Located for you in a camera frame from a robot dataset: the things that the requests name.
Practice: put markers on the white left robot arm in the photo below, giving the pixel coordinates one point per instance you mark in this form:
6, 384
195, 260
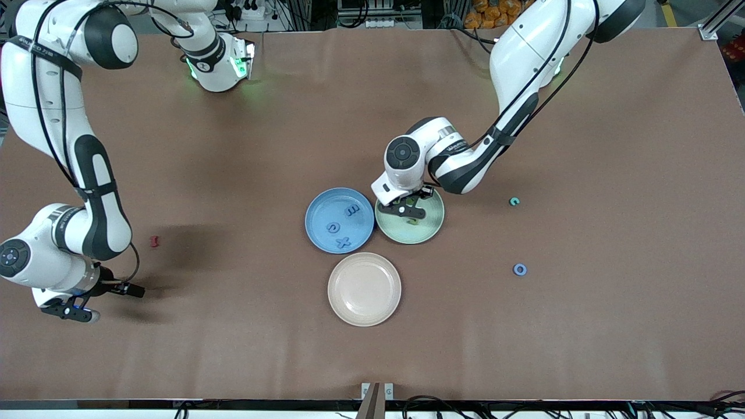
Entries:
524, 52

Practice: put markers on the blue plate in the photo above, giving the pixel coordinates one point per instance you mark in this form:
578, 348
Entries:
317, 209

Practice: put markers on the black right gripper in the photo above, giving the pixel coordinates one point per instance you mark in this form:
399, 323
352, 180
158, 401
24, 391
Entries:
108, 284

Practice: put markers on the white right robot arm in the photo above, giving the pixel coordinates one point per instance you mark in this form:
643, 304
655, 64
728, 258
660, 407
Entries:
99, 221

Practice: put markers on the white power strip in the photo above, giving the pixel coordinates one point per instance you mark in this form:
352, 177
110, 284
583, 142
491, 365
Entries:
250, 11
381, 22

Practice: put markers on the aluminium frame post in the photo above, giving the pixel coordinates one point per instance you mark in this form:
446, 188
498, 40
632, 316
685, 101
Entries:
711, 29

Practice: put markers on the blue foam letter X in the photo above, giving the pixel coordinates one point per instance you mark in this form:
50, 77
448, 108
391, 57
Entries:
343, 242

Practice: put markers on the blue foam letter O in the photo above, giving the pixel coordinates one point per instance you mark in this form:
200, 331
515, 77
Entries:
515, 269

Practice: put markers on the pile of orange objects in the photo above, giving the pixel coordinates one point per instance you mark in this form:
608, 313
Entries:
483, 14

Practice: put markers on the blue foam letter E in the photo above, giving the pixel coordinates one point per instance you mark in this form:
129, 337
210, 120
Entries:
351, 210

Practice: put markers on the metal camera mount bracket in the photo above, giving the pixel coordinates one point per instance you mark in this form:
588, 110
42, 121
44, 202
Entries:
372, 401

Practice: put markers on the mint green plate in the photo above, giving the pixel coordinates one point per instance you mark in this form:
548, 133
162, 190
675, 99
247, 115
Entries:
430, 224

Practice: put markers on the beige plate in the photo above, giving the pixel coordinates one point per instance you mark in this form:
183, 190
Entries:
364, 289

